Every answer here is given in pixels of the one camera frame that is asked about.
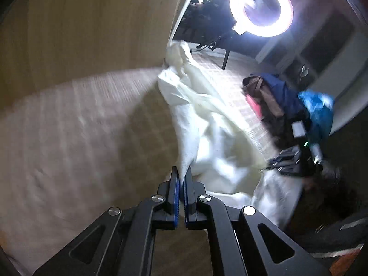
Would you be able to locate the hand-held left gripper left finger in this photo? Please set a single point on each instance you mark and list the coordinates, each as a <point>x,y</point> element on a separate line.
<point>176,195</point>

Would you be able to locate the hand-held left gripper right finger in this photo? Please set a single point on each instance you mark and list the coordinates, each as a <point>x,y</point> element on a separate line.
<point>187,195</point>

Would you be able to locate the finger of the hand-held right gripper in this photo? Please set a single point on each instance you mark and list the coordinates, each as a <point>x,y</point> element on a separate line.
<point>284,153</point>
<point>286,169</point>

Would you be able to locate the white shirt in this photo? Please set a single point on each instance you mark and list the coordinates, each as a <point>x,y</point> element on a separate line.
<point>207,126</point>

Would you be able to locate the person's right forearm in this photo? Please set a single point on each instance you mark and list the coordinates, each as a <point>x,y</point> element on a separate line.
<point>339,195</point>

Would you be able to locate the blue jacket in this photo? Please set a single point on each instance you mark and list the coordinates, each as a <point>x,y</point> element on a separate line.
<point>319,112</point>

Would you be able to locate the pink garment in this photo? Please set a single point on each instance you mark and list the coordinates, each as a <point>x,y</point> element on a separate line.
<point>254,105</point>

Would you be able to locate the brown garment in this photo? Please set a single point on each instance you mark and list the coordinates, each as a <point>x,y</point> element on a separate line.
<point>267,97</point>

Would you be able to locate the navy garment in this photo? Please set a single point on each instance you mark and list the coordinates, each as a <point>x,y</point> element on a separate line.
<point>281,92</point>

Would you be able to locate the person's black jacket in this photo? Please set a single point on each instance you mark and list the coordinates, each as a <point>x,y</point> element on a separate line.
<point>345,235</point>

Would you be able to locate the orange knit cloth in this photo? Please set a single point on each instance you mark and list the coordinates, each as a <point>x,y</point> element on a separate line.
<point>345,261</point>

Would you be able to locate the plaid blanket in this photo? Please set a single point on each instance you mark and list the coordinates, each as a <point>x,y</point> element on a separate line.
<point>72,135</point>

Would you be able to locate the light wood panel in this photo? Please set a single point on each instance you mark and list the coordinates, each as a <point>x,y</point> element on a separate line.
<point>86,28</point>

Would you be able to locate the white window frame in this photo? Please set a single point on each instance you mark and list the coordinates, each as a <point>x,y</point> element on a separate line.
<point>276,49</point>

